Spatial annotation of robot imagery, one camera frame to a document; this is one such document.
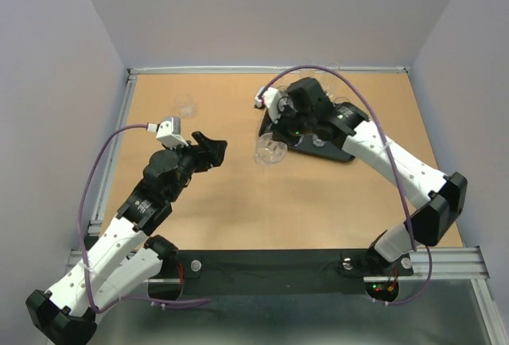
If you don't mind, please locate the black plastic tray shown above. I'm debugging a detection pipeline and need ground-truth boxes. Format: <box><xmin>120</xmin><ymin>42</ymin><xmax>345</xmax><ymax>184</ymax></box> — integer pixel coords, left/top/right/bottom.
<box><xmin>258</xmin><ymin>114</ymin><xmax>357</xmax><ymax>163</ymax></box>

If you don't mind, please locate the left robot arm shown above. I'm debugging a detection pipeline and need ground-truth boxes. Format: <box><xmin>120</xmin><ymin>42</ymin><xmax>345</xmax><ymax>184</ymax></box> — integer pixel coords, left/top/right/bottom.
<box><xmin>25</xmin><ymin>131</ymin><xmax>227</xmax><ymax>344</ymax></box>

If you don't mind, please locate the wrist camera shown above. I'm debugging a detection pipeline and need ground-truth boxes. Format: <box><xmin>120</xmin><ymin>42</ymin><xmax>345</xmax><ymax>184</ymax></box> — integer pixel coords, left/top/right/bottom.
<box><xmin>156</xmin><ymin>116</ymin><xmax>188</xmax><ymax>149</ymax></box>
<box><xmin>255</xmin><ymin>87</ymin><xmax>283</xmax><ymax>123</ymax></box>

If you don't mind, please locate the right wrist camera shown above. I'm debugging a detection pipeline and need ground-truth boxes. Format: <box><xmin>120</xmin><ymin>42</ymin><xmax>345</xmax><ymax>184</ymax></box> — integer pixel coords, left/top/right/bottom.
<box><xmin>255</xmin><ymin>87</ymin><xmax>283</xmax><ymax>123</ymax></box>

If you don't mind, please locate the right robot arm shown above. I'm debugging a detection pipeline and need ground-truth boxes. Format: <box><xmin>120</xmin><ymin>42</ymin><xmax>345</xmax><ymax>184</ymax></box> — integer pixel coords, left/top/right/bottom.
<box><xmin>262</xmin><ymin>78</ymin><xmax>468</xmax><ymax>273</ymax></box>

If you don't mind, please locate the small shot glass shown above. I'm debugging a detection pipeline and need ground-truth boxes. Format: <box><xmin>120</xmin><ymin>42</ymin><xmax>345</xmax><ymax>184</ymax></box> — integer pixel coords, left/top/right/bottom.
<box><xmin>312</xmin><ymin>135</ymin><xmax>325</xmax><ymax>147</ymax></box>
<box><xmin>174</xmin><ymin>94</ymin><xmax>196</xmax><ymax>118</ymax></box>

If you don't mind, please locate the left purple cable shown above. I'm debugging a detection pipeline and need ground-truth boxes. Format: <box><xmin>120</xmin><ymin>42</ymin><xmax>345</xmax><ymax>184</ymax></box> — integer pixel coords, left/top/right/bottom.
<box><xmin>77</xmin><ymin>122</ymin><xmax>212</xmax><ymax>315</ymax></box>

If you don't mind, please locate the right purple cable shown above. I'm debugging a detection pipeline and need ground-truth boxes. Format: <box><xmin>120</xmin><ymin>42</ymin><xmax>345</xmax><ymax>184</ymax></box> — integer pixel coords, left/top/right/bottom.
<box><xmin>253</xmin><ymin>65</ymin><xmax>433</xmax><ymax>307</ymax></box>

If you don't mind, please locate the aluminium table frame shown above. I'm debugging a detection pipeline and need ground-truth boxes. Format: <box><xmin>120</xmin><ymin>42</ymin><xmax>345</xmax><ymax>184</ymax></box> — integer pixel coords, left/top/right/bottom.
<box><xmin>46</xmin><ymin>67</ymin><xmax>509</xmax><ymax>345</ymax></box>

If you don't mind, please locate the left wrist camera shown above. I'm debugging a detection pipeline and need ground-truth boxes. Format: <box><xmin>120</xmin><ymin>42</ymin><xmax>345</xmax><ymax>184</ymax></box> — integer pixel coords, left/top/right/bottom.
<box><xmin>156</xmin><ymin>116</ymin><xmax>188</xmax><ymax>149</ymax></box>

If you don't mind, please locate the wide clear cup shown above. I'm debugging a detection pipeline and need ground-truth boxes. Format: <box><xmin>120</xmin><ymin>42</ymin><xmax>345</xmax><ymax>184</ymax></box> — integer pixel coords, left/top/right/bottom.
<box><xmin>254</xmin><ymin>133</ymin><xmax>288</xmax><ymax>167</ymax></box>

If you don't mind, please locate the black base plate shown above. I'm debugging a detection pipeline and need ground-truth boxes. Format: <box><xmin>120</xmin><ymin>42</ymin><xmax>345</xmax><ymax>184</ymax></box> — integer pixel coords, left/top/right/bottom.
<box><xmin>148</xmin><ymin>249</ymin><xmax>414</xmax><ymax>300</ymax></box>

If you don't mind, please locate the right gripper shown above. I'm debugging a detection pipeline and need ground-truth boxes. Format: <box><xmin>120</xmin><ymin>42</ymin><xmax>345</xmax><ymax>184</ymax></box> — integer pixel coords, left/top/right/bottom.
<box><xmin>264</xmin><ymin>102</ymin><xmax>314</xmax><ymax>148</ymax></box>

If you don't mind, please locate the purple cable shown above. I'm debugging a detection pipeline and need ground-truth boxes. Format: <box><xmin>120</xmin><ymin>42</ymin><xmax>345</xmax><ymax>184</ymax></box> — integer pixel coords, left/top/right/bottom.
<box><xmin>253</xmin><ymin>65</ymin><xmax>433</xmax><ymax>307</ymax></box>
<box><xmin>77</xmin><ymin>122</ymin><xmax>212</xmax><ymax>315</ymax></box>

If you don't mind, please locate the tall champagne flute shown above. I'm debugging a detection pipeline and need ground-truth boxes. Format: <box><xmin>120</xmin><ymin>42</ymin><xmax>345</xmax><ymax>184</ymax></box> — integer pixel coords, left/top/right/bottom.
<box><xmin>320</xmin><ymin>62</ymin><xmax>340</xmax><ymax>100</ymax></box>

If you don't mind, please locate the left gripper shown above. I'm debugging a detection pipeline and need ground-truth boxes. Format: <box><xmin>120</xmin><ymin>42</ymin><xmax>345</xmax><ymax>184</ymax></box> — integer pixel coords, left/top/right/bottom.
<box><xmin>162</xmin><ymin>131</ymin><xmax>227</xmax><ymax>203</ymax></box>

